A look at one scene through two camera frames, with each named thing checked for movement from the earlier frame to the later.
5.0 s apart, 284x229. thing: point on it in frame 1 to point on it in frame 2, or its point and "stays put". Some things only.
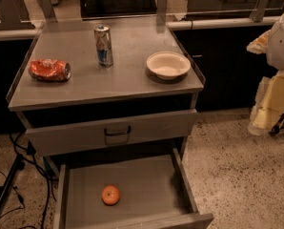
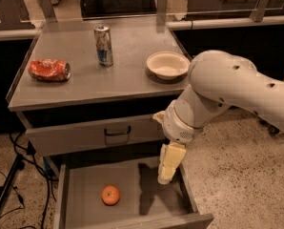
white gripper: (282, 45) to (177, 125)
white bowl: (168, 65) stays put
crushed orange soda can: (49, 70) stays put
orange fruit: (111, 195) stays put
